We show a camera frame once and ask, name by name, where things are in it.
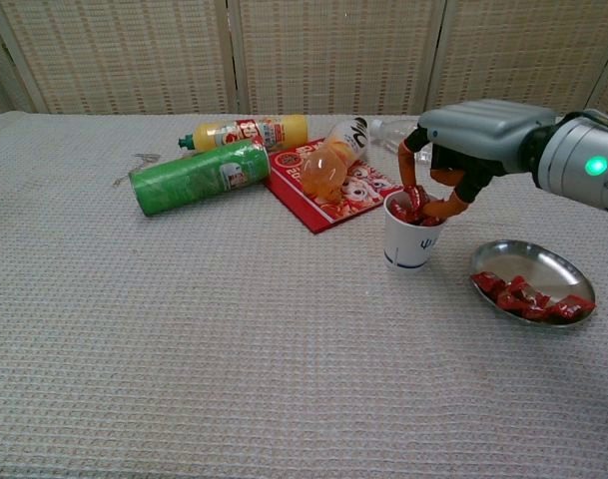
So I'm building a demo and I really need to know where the metal paper clip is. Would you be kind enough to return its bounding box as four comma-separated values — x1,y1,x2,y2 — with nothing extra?
112,162,155,187

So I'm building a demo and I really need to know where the round metal plate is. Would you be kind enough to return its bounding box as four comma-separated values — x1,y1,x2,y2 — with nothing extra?
470,239,597,328

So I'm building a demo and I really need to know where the red printed booklet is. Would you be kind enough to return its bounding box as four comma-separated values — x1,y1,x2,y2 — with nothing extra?
263,138,404,235

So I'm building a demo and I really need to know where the green cylindrical can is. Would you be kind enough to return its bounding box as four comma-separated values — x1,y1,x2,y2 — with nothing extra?
128,138,273,218

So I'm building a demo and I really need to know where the orange drink bottle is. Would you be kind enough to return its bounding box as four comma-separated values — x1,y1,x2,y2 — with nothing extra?
300,116,369,197

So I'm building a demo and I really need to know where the clear plastic water bottle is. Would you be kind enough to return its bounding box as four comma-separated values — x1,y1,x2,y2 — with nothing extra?
366,117,434,166

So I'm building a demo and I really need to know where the yellow plastic bottle green cap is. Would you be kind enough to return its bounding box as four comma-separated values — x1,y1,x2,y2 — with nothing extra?
177,114,309,154

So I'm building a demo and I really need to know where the white paper cup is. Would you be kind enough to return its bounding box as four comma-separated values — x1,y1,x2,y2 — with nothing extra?
382,192,448,273

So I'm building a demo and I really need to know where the right silver orange-tipped robot hand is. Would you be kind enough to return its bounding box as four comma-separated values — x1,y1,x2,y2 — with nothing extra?
395,99,558,221

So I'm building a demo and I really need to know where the heap of red candies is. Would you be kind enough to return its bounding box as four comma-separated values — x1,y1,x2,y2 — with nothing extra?
470,271,597,323
387,184,443,228

